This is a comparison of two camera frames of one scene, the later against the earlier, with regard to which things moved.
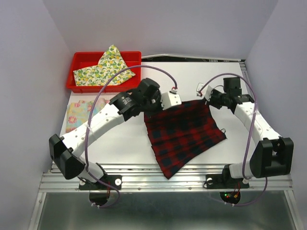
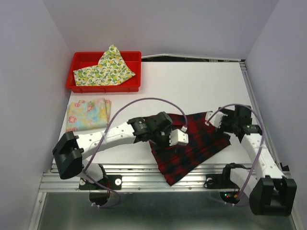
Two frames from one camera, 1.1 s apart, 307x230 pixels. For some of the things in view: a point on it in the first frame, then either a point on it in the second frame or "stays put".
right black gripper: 211,102 → 230,113
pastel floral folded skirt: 78,112 stays put
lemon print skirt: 110,67 stays put
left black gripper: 157,96 → 167,132
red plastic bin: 79,60 stays put
